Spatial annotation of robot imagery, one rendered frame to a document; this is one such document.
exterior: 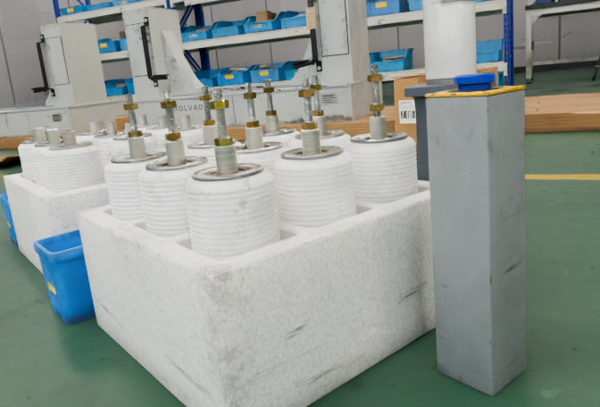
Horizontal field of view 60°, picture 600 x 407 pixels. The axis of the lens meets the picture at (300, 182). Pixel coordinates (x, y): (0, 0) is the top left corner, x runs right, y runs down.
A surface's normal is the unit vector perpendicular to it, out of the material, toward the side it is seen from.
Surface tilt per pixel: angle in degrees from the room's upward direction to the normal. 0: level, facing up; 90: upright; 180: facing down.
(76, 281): 92
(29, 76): 90
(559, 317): 0
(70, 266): 92
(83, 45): 90
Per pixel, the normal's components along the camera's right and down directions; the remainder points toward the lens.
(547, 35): -0.42, 0.23
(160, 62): 0.90, 0.00
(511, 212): 0.64, 0.11
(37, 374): -0.09, -0.97
